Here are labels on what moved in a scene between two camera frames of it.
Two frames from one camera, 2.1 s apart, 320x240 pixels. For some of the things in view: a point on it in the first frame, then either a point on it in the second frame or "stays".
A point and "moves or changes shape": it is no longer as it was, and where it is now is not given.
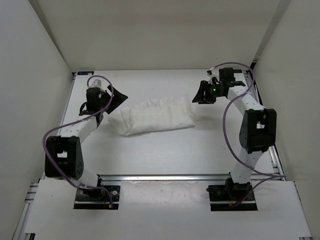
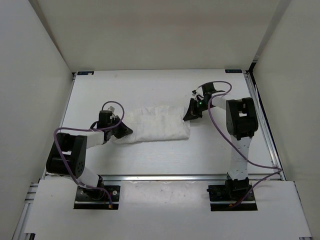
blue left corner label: (86, 72) stays
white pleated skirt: (154, 115) moves or changes shape
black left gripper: (118, 99) → (124, 130)
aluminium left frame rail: (19, 233) stays
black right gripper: (204, 86) → (192, 113)
